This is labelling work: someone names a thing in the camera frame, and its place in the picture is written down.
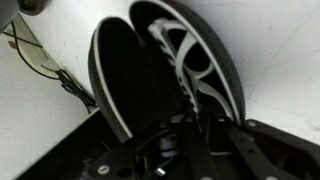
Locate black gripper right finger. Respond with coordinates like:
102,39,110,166
213,115,301,180

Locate white TV cabinet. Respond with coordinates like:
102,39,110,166
19,0,320,148

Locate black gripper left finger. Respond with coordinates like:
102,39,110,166
181,114,219,180

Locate white glasses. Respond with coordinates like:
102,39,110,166
147,17,236,123

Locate black television cable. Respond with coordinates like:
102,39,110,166
2,19,98,115

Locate black glasses pouch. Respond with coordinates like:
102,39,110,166
87,0,247,144

